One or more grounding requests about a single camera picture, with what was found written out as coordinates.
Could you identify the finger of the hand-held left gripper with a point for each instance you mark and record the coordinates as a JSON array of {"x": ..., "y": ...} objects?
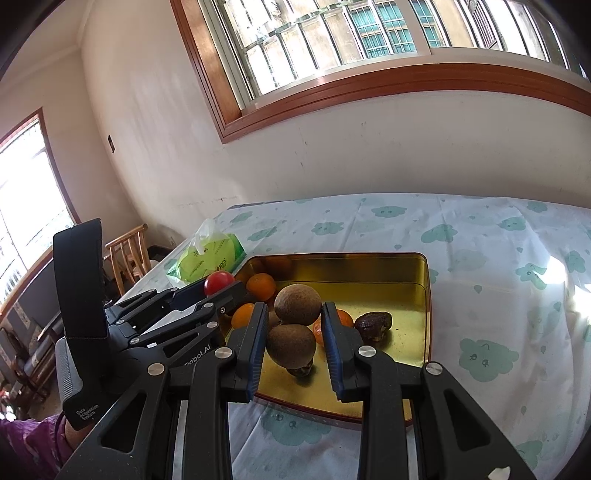
[
  {"x": 226, "y": 295},
  {"x": 191, "y": 295}
]

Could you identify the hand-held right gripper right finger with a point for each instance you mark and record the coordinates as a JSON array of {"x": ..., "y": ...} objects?
[{"x": 331, "y": 364}]

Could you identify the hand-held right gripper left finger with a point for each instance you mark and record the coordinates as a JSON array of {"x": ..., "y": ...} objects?
[{"x": 258, "y": 360}]

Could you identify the red tomato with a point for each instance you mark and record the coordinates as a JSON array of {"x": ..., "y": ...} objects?
[{"x": 218, "y": 282}]

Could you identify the orange mandarin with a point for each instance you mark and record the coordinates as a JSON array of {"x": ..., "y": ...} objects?
[
  {"x": 345, "y": 318},
  {"x": 244, "y": 316},
  {"x": 261, "y": 286}
]

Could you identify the dark wrinkled date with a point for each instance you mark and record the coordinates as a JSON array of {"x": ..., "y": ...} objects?
[
  {"x": 374, "y": 325},
  {"x": 300, "y": 370}
]

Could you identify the red and gold tin box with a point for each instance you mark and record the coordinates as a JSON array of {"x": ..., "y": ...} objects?
[{"x": 392, "y": 286}]

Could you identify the person's left forearm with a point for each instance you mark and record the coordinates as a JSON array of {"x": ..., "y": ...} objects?
[{"x": 27, "y": 443}]

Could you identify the green tissue pack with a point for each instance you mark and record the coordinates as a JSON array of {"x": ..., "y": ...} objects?
[{"x": 207, "y": 263}]

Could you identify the dark grey panel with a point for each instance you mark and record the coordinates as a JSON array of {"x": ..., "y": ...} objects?
[{"x": 32, "y": 295}]

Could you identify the wooden chair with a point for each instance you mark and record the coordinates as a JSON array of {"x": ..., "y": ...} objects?
[{"x": 129, "y": 240}]

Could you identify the small side window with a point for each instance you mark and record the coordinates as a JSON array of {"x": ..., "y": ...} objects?
[{"x": 23, "y": 207}]

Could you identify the dark wooden armchair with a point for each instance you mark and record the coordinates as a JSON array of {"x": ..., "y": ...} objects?
[{"x": 27, "y": 364}]

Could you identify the large barred window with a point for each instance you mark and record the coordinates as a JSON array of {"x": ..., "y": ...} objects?
[{"x": 323, "y": 37}]

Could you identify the dark wall switch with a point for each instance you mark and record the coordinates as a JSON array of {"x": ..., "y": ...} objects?
[{"x": 111, "y": 143}]

